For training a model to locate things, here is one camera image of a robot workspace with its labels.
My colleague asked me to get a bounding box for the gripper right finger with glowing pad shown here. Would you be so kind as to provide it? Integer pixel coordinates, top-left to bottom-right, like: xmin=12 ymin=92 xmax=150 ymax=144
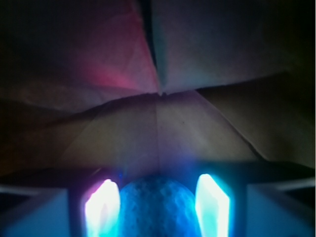
xmin=195 ymin=173 xmax=316 ymax=237

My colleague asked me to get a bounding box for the blue knitted ball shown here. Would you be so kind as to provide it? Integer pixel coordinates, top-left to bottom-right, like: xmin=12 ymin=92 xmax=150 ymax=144
xmin=118 ymin=176 xmax=201 ymax=237

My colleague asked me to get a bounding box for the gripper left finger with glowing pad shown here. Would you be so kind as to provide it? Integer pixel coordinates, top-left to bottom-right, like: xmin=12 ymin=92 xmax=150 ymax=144
xmin=0 ymin=179 xmax=120 ymax=237

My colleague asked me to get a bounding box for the brown paper bag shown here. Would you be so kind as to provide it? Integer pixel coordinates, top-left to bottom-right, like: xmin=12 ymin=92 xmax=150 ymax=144
xmin=0 ymin=0 xmax=316 ymax=179

